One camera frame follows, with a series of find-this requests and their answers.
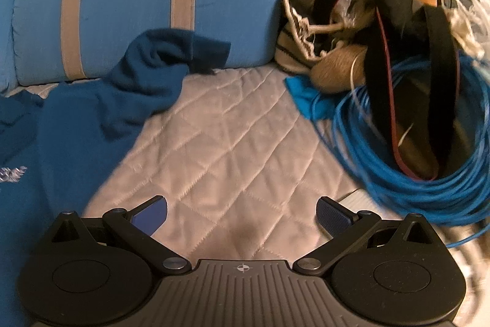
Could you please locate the striped woven bag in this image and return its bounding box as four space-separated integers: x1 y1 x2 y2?
275 0 367 94

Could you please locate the left blue striped pillow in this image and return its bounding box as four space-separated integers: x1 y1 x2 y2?
0 0 17 95

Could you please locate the dark blue sweatshirt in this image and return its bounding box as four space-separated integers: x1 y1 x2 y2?
1 29 231 326

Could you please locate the blue coiled cable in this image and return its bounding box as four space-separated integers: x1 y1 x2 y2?
311 56 490 249

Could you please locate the bright blue small cloth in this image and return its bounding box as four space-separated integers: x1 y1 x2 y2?
284 75 337 121

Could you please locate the white power strip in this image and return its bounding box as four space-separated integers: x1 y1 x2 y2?
338 188 383 216

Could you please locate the black bag with red straps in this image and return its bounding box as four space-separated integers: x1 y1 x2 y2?
311 0 463 181

